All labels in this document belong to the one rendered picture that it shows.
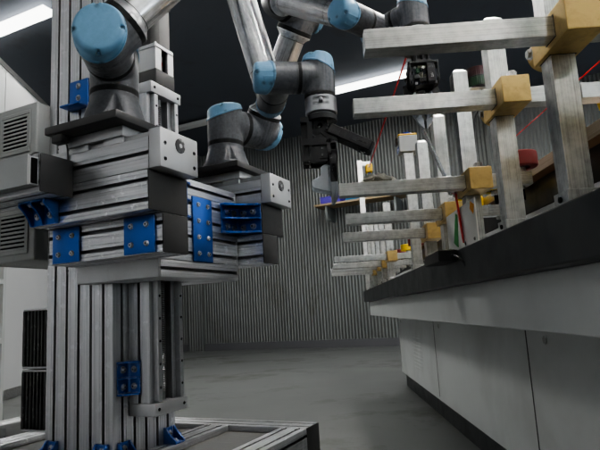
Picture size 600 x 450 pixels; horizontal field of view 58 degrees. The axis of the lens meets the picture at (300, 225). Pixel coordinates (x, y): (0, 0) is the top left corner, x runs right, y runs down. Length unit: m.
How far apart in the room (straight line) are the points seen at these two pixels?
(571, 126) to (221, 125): 1.18
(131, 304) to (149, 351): 0.14
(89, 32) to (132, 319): 0.73
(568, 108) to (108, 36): 0.91
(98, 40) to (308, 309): 7.71
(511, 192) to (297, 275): 7.86
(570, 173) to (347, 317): 7.75
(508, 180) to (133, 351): 1.03
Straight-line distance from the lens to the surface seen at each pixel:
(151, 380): 1.53
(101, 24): 1.30
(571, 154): 0.85
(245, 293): 9.31
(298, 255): 8.85
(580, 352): 1.38
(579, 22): 0.84
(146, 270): 1.37
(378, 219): 1.48
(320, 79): 1.29
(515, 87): 1.06
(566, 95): 0.87
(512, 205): 1.07
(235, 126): 1.79
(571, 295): 0.90
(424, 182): 1.26
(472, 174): 1.25
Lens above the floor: 0.58
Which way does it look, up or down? 9 degrees up
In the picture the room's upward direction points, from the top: 3 degrees counter-clockwise
